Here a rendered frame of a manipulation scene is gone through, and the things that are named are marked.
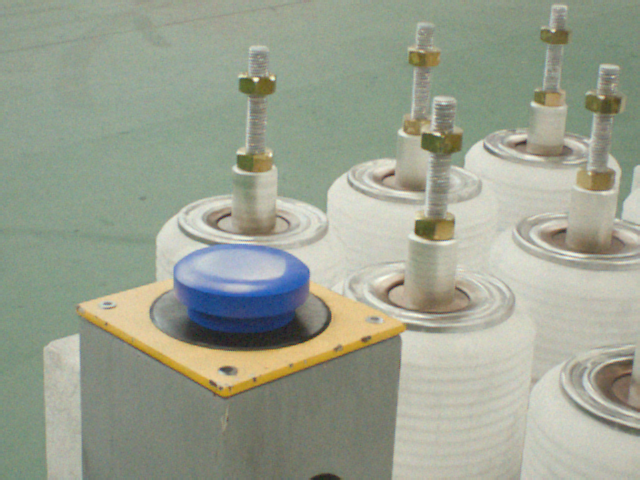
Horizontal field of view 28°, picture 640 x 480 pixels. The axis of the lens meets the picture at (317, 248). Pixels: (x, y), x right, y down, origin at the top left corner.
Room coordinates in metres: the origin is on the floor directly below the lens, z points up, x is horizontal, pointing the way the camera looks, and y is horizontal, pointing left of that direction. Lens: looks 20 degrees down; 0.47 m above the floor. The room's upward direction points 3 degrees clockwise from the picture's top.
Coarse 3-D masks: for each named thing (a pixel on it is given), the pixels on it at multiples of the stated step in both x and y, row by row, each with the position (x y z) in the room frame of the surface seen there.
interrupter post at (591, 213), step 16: (576, 192) 0.60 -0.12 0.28; (592, 192) 0.60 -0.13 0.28; (608, 192) 0.60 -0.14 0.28; (576, 208) 0.60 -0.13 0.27; (592, 208) 0.60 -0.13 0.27; (608, 208) 0.60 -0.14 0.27; (576, 224) 0.60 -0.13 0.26; (592, 224) 0.60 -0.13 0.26; (608, 224) 0.60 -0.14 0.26; (576, 240) 0.60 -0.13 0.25; (592, 240) 0.60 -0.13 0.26; (608, 240) 0.60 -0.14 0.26
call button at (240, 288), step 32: (192, 256) 0.36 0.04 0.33; (224, 256) 0.36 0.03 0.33; (256, 256) 0.36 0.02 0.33; (288, 256) 0.36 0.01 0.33; (192, 288) 0.34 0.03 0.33; (224, 288) 0.34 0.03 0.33; (256, 288) 0.34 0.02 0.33; (288, 288) 0.34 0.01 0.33; (192, 320) 0.34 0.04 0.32; (224, 320) 0.34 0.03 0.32; (256, 320) 0.34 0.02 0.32; (288, 320) 0.35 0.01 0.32
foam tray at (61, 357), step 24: (72, 336) 0.62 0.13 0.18; (48, 360) 0.61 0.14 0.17; (72, 360) 0.59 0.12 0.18; (48, 384) 0.61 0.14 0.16; (72, 384) 0.59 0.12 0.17; (48, 408) 0.61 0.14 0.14; (72, 408) 0.59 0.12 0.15; (48, 432) 0.61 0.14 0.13; (72, 432) 0.59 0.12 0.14; (48, 456) 0.61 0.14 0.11; (72, 456) 0.59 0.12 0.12
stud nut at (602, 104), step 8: (592, 96) 0.60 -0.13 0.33; (600, 96) 0.60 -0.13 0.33; (608, 96) 0.60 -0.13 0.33; (616, 96) 0.60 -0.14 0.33; (624, 96) 0.61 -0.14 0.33; (592, 104) 0.60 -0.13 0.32; (600, 104) 0.60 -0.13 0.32; (608, 104) 0.60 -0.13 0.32; (616, 104) 0.60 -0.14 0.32; (624, 104) 0.61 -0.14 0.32; (600, 112) 0.60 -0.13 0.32; (608, 112) 0.60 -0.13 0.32; (616, 112) 0.60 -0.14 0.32
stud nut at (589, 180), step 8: (584, 168) 0.61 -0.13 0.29; (608, 168) 0.61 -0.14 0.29; (576, 176) 0.61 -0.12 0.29; (584, 176) 0.60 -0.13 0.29; (592, 176) 0.60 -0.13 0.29; (600, 176) 0.60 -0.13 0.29; (608, 176) 0.60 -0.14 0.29; (584, 184) 0.60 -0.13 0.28; (592, 184) 0.60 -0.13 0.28; (600, 184) 0.60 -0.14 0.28; (608, 184) 0.60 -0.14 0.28
